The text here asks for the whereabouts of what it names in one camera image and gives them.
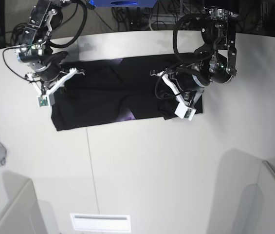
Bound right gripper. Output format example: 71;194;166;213
28;51;85;97

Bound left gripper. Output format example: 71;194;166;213
150;67;204;107

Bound black T-shirt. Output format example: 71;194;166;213
51;55;178;131

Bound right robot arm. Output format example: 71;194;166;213
8;0;88;98

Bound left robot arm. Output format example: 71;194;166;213
155;0;239;107

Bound blue box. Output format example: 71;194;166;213
89;0;157;8

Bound white partition left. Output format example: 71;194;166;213
0;170;60;234

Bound white partition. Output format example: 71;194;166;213
0;170;60;234
231;161;275;234

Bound white partition right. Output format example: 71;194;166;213
231;161;275;234

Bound white label plate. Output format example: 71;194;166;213
70;214;131;233

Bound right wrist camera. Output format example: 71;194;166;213
37;94;55;107

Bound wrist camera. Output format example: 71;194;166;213
174;103;196;121
37;94;55;107

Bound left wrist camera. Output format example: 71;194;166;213
174;103;196;121

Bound black cable coil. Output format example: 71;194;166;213
10;22;28;47

